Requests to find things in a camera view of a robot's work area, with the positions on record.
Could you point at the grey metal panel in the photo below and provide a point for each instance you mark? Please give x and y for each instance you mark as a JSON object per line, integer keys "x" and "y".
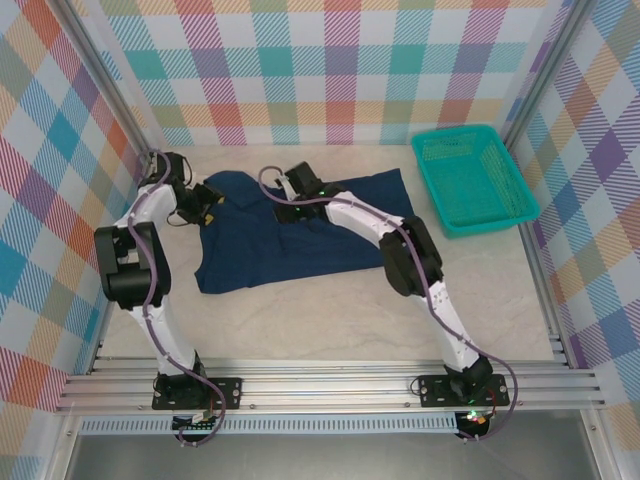
{"x": 325, "y": 460}

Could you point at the teal plastic mesh basket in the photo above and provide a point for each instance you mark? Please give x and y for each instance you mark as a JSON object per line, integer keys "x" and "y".
{"x": 470, "y": 185}

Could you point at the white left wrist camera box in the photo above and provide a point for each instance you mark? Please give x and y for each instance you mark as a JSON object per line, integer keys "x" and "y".
{"x": 151, "y": 164}

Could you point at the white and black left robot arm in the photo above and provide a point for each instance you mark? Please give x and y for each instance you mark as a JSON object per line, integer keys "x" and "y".
{"x": 130, "y": 280}

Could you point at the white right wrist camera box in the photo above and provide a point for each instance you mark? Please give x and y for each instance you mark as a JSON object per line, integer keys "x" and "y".
{"x": 287, "y": 185}

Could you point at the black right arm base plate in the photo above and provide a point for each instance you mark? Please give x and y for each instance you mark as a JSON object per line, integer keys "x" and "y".
{"x": 435, "y": 392}

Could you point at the aluminium frame post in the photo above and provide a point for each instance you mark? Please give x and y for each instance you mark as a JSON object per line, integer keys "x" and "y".
{"x": 545, "y": 75}
{"x": 107, "y": 80}

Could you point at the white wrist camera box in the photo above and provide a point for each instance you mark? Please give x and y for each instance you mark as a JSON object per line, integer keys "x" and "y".
{"x": 287, "y": 185}
{"x": 151, "y": 164}

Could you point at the small electronics board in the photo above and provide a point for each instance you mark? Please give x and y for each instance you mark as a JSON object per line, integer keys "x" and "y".
{"x": 195, "y": 424}
{"x": 475, "y": 419}

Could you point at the aluminium mounting rail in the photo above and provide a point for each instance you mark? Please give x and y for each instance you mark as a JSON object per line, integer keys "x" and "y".
{"x": 325, "y": 387}

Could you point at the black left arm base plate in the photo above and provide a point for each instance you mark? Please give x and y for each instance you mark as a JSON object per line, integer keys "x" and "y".
{"x": 227, "y": 392}

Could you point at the aluminium table edge rail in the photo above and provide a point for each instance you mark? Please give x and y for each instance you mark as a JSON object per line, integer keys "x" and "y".
{"x": 545, "y": 280}
{"x": 102, "y": 340}

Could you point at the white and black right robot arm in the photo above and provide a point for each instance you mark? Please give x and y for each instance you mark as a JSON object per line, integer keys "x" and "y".
{"x": 410, "y": 260}

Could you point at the navy blue t-shirt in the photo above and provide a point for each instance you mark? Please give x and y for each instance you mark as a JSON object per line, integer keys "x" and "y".
{"x": 325, "y": 260}

